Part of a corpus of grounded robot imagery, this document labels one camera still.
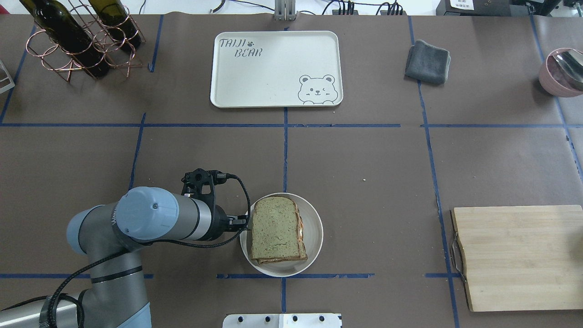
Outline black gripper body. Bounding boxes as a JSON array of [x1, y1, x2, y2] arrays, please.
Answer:
[[209, 205, 229, 241]]

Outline bread slice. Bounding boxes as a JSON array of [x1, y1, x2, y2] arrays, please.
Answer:
[[250, 196, 308, 262]]

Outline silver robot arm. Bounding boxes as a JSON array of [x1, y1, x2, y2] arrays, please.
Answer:
[[1, 187, 249, 328]]

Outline cream bear serving tray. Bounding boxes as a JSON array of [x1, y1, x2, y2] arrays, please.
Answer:
[[210, 31, 343, 108]]

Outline bottom toast slice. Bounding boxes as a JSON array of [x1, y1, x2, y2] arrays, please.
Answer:
[[250, 200, 308, 265]]

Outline middle green wine bottle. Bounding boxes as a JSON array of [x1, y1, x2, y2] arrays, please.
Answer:
[[89, 0, 142, 53]]

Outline green wine bottle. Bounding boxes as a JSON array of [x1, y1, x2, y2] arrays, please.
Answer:
[[20, 0, 110, 77], [89, 0, 142, 53]]

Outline grey folded cloth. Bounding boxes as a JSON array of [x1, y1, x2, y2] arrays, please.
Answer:
[[404, 39, 450, 85]]

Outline black power strip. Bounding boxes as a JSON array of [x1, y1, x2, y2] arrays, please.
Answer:
[[322, 0, 407, 16]]

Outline front green wine bottle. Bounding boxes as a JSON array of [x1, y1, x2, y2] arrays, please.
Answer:
[[20, 0, 110, 77]]

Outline wooden cutting board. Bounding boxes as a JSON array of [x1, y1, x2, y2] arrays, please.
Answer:
[[450, 205, 583, 312]]

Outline black desktop computer box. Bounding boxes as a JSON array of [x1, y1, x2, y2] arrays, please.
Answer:
[[435, 0, 562, 17]]

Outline pink bowl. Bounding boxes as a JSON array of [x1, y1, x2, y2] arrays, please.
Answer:
[[538, 48, 583, 97]]

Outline metal scoop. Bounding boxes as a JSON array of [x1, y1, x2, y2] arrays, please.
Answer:
[[552, 49, 583, 91]]

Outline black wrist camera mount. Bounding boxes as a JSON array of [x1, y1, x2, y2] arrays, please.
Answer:
[[181, 168, 229, 210]]

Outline aluminium frame post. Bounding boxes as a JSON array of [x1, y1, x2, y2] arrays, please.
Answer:
[[274, 0, 297, 21]]

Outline copper wire bottle rack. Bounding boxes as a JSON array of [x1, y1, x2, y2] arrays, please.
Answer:
[[21, 0, 145, 82]]

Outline white wire cup rack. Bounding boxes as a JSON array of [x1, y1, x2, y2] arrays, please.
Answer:
[[0, 60, 16, 94]]

